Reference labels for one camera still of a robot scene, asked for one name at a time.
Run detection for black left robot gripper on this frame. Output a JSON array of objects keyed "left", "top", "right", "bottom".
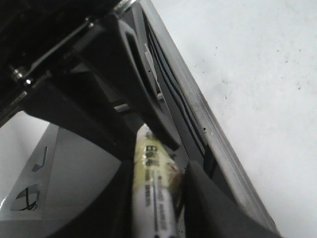
[{"left": 0, "top": 0, "right": 180, "bottom": 160}]

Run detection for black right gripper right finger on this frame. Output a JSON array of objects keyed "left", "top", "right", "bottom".
[{"left": 184, "top": 161, "right": 280, "bottom": 238}]

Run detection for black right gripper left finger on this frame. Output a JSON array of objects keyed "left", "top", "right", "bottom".
[{"left": 47, "top": 159, "right": 133, "bottom": 238}]

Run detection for white taped whiteboard marker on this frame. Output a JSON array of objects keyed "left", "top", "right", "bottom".
[{"left": 131, "top": 124, "right": 183, "bottom": 238}]

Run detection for grey aluminium whiteboard frame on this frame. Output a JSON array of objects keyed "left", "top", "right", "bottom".
[{"left": 141, "top": 0, "right": 280, "bottom": 235}]

